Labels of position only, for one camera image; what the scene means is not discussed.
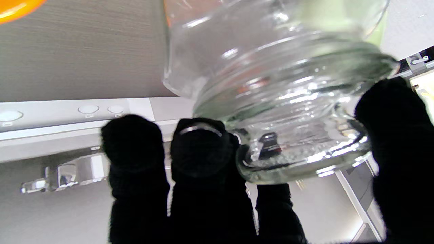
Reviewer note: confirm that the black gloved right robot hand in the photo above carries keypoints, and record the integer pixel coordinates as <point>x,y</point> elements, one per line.
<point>203,203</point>

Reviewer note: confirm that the clear glass jar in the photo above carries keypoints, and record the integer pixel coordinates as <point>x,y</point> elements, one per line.
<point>271,84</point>

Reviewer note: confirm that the cream plastic funnel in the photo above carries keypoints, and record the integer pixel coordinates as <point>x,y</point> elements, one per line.
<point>379,32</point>

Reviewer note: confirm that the orange plastic bowl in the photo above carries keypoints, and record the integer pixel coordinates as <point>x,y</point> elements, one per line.
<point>13,8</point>

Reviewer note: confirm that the white Bosch dishwasher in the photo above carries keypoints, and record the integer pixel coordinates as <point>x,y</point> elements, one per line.
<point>67,210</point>

